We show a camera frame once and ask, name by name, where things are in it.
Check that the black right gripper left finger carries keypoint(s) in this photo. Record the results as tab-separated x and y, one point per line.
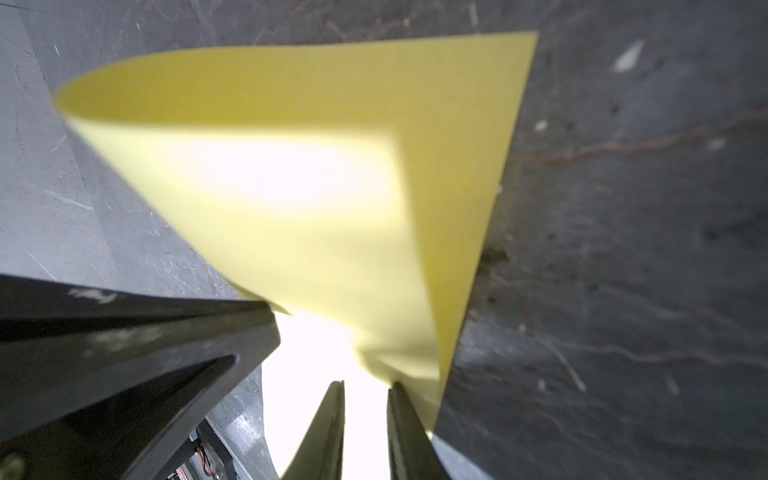
320	454

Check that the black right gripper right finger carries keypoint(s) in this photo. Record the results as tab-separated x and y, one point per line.
411	454

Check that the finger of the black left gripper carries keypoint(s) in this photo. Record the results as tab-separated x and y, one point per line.
100	384

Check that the yellow square paper sheet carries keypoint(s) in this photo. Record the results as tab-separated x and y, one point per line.
350	186

